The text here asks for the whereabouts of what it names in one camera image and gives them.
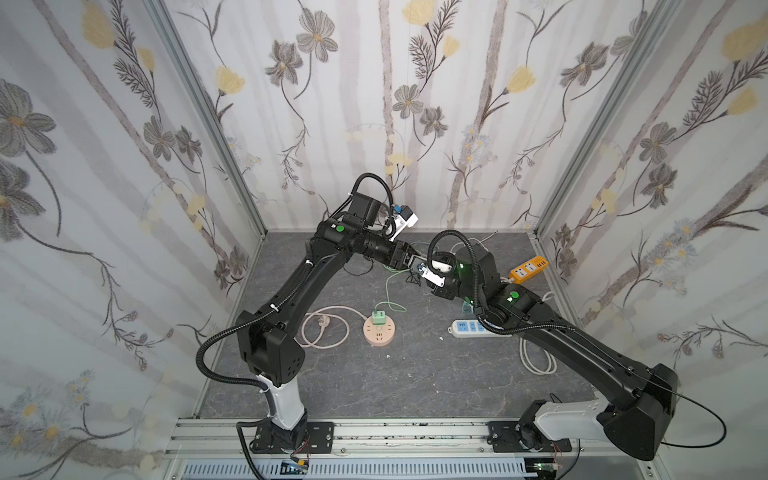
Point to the white blue power strip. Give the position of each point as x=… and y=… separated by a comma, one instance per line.
x=466, y=328

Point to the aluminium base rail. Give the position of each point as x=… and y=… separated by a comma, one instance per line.
x=230, y=449

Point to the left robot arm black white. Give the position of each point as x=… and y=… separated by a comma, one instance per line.
x=361, y=225

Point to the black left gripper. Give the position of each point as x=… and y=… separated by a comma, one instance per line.
x=405, y=255

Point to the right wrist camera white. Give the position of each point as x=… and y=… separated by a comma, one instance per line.
x=440, y=270

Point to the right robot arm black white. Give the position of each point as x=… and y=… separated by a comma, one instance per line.
x=637, y=402

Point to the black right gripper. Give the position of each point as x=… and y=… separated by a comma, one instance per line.
x=448, y=285

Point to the white slotted cable duct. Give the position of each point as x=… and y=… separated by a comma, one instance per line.
x=409, y=468

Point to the green USB charger plug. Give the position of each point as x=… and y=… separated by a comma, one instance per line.
x=378, y=317

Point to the round pink power socket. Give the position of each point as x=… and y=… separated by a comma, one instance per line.
x=379, y=334

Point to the orange power strip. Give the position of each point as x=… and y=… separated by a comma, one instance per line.
x=528, y=270

